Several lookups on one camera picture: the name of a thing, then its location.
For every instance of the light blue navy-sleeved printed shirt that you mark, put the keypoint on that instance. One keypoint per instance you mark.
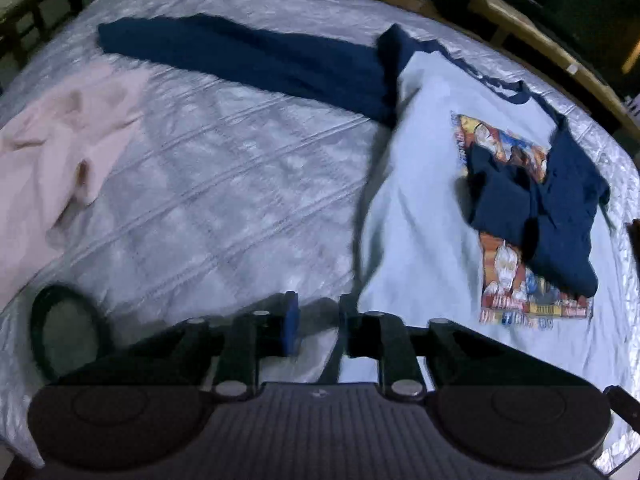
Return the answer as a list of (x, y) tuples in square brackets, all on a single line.
[(425, 200)]

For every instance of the wooden television stand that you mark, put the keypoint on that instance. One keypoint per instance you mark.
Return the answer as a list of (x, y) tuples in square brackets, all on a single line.
[(530, 35)]

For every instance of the pale pink garment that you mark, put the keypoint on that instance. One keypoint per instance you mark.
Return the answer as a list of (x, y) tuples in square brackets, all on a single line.
[(45, 160)]

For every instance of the silver quilted bed cover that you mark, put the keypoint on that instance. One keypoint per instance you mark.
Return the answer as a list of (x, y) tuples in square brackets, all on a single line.
[(225, 185)]

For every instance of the black round hoop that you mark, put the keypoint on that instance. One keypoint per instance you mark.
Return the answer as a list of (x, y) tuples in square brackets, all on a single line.
[(35, 332)]

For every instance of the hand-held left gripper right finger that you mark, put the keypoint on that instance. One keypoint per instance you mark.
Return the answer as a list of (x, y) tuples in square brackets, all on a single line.
[(345, 325)]

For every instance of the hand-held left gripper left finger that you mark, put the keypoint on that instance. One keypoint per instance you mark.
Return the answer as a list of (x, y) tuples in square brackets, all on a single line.
[(290, 325)]

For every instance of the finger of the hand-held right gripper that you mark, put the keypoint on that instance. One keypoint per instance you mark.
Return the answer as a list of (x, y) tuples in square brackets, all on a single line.
[(625, 407)]

